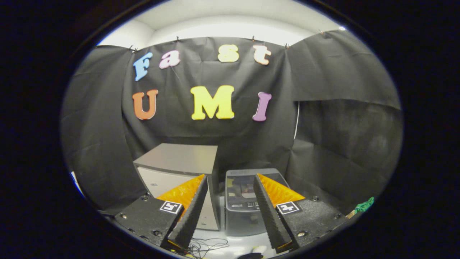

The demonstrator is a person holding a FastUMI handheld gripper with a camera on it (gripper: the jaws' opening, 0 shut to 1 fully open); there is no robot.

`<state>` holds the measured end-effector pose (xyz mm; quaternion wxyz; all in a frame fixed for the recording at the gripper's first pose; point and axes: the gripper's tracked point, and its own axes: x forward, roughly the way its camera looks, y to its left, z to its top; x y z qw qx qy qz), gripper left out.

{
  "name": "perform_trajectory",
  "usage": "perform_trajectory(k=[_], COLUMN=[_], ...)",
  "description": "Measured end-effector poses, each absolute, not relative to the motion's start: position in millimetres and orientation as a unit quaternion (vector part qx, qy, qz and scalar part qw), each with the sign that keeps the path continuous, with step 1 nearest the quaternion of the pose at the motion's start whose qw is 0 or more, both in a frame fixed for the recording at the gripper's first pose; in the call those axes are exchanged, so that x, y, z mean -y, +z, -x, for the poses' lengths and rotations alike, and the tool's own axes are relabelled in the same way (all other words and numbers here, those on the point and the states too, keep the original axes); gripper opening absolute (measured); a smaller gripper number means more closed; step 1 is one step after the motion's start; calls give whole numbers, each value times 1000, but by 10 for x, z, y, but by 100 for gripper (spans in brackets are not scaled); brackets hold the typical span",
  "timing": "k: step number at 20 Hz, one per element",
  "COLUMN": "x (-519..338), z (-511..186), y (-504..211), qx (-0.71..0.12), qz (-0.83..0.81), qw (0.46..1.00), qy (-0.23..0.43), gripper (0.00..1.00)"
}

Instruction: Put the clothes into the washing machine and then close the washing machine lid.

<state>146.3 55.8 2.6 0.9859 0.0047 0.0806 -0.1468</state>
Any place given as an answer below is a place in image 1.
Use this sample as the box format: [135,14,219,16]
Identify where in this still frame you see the black backdrop cloth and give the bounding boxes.
[60,29,402,216]

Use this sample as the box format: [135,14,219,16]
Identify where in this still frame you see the grey washing machine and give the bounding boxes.
[225,168,290,237]

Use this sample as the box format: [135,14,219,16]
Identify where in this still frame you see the green crumpled object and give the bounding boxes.
[354,197,375,214]

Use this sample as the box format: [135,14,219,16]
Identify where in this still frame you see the grey metal cabinet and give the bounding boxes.
[133,143,220,231]

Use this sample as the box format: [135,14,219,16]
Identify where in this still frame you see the white hanging cable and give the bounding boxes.
[294,101,300,141]

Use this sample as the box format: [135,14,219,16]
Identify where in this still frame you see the thin black floor cables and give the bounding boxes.
[180,237,230,259]

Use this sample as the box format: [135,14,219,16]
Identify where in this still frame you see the dark washing machine lid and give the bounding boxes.
[225,168,290,203]

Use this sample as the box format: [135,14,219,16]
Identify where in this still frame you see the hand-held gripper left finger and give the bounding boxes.
[114,174,209,250]

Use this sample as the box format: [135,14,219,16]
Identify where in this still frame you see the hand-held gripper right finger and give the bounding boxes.
[253,173,348,252]

